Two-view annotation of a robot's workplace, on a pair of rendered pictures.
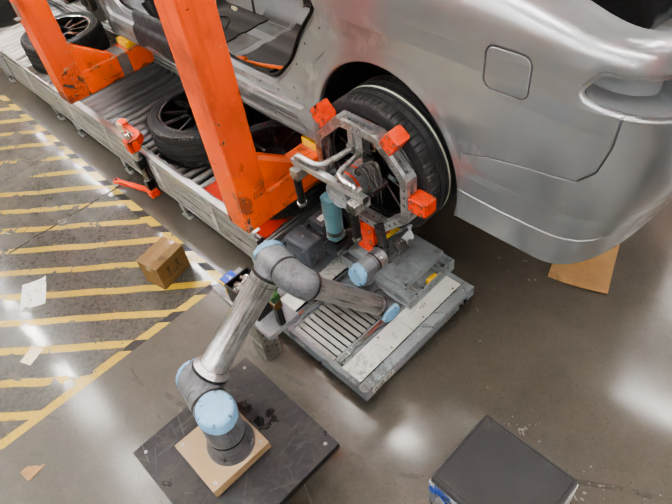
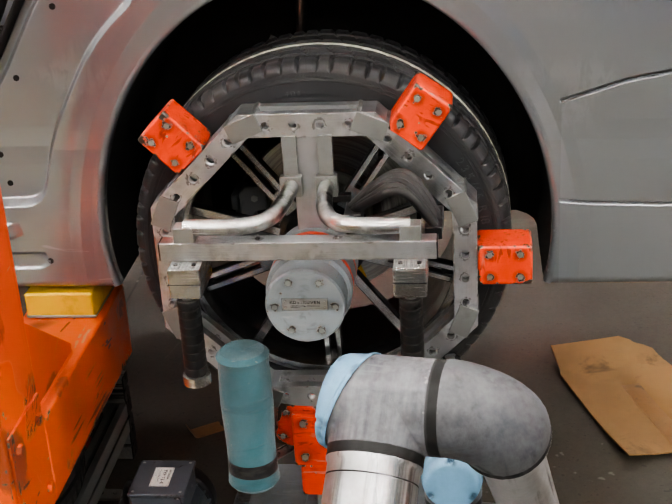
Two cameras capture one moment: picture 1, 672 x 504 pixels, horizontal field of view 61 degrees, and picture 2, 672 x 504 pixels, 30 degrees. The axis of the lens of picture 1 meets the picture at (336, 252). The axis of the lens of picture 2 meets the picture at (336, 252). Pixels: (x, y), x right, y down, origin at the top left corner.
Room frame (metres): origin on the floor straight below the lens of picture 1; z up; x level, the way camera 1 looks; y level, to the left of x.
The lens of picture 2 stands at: (0.54, 1.17, 1.73)
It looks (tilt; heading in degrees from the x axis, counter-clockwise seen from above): 24 degrees down; 315
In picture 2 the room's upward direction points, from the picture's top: 3 degrees counter-clockwise
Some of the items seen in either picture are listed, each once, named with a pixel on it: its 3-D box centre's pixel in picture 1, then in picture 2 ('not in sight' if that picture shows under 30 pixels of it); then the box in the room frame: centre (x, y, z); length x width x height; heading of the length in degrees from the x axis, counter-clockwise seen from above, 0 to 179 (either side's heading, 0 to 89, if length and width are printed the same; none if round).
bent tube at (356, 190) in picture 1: (357, 164); (365, 185); (1.77, -0.14, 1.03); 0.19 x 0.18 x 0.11; 128
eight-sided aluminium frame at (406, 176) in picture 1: (364, 174); (317, 260); (1.93, -0.18, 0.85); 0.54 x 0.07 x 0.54; 38
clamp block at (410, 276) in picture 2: (358, 203); (411, 269); (1.67, -0.12, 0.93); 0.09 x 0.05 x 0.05; 128
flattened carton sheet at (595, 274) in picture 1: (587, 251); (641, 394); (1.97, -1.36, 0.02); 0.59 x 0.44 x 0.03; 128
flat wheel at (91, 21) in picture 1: (66, 42); not in sight; (4.83, 1.95, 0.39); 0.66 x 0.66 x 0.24
